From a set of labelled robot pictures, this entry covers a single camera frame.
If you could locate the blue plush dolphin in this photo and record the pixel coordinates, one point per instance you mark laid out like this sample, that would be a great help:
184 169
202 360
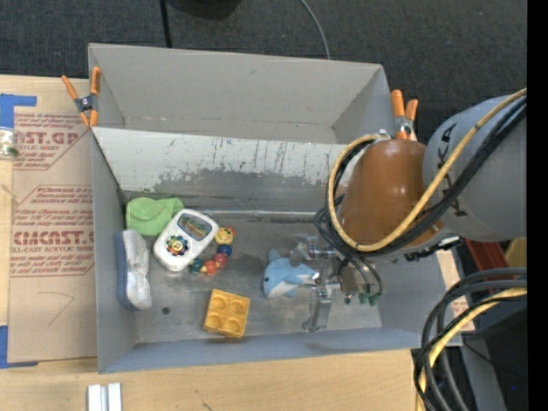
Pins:
282 274

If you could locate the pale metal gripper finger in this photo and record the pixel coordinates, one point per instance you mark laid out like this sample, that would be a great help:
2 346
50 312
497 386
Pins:
306 248
319 311

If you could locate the white toy music player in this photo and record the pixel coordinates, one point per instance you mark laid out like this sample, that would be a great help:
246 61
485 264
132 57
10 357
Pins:
180 242

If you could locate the blue and white sponge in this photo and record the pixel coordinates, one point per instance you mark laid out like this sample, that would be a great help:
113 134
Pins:
133 272

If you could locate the grey metal bin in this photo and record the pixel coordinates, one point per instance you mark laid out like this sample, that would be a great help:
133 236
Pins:
257 169

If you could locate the green cloth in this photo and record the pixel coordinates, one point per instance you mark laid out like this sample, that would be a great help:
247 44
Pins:
150 216

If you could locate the brown cardboard board red print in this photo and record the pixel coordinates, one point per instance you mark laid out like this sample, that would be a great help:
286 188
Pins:
51 238

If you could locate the yellow toy brick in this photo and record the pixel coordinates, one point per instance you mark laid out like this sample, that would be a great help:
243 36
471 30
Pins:
227 313

